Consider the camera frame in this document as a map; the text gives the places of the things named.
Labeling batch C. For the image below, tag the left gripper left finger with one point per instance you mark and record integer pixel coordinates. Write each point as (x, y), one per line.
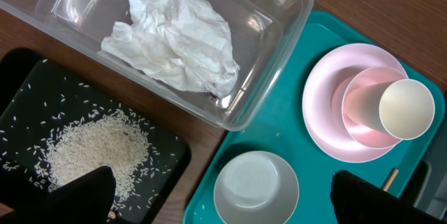
(87, 199)

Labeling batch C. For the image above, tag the black plastic tray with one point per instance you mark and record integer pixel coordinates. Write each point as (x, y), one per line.
(39, 101)

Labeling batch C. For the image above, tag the grey bowl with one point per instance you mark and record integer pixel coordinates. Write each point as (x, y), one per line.
(256, 187)

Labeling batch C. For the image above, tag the white rice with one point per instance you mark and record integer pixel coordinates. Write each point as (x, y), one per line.
(86, 147)

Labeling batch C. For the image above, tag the teal plastic tray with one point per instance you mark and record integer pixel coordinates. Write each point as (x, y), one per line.
(279, 127)

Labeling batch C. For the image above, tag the cream paper cup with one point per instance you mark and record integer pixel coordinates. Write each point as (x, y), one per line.
(403, 109)

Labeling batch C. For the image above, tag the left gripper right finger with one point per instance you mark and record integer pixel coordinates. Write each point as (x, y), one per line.
(356, 201)

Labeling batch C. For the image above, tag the white napkin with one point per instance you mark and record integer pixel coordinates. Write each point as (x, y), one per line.
(185, 44)

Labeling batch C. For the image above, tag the clear plastic bin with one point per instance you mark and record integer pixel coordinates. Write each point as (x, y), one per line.
(264, 35)

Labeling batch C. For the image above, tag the red snack wrapper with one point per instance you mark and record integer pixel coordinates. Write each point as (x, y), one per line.
(213, 95)

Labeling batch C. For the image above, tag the small pink bowl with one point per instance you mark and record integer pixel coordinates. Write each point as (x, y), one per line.
(359, 126)

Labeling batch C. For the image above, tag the large pink plate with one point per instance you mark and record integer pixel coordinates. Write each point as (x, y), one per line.
(323, 93)

